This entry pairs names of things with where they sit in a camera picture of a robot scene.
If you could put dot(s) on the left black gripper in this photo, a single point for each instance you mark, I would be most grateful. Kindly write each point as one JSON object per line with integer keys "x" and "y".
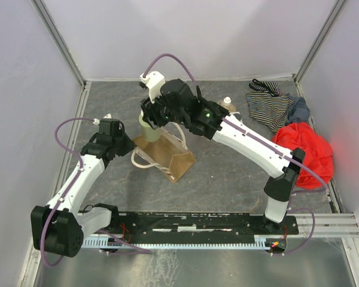
{"x": 127, "y": 144}

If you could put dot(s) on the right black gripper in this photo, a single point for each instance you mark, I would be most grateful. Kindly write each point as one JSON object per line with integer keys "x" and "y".
{"x": 151, "y": 111}

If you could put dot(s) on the cream cap bottle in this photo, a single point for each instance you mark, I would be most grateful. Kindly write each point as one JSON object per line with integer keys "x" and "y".
{"x": 148, "y": 133}

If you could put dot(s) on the clear bottle white cap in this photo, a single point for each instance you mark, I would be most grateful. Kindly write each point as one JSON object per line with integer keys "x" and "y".
{"x": 227, "y": 104}

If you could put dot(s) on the canvas tote bag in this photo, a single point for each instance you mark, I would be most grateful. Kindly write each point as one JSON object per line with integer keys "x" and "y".
{"x": 169, "y": 154}

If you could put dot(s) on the striped dark garment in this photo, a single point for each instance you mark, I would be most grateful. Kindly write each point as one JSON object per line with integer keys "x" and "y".
{"x": 266, "y": 86}

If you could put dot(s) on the striped shirt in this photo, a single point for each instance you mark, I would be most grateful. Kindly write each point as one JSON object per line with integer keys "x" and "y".
{"x": 268, "y": 110}

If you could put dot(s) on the blue-grey cloth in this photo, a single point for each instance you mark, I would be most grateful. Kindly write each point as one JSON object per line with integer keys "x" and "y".
{"x": 298, "y": 111}

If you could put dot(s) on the white bottle black cap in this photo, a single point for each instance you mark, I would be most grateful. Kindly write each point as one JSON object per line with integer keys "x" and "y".
{"x": 237, "y": 115}

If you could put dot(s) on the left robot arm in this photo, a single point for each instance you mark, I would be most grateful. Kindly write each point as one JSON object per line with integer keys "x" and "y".
{"x": 59, "y": 227}

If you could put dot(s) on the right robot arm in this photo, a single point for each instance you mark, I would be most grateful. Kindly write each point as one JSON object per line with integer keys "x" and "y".
{"x": 281, "y": 164}

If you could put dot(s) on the red cloth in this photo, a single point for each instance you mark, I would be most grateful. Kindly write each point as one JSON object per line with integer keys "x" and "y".
{"x": 318, "y": 152}

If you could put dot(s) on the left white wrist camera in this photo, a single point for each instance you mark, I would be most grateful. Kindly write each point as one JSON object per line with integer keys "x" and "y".
{"x": 96, "y": 121}

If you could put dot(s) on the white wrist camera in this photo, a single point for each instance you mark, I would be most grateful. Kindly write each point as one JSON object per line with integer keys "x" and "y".
{"x": 96, "y": 121}
{"x": 153, "y": 82}

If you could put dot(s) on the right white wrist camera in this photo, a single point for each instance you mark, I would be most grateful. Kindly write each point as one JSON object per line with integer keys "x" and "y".
{"x": 153, "y": 82}

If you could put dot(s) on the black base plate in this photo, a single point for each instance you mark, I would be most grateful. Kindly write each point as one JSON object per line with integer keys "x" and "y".
{"x": 196, "y": 228}

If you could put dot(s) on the blue cable duct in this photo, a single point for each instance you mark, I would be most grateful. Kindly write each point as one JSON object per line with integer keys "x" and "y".
{"x": 104, "y": 242}

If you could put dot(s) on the aluminium frame rail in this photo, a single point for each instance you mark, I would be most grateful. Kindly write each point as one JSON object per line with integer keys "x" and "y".
{"x": 317, "y": 226}

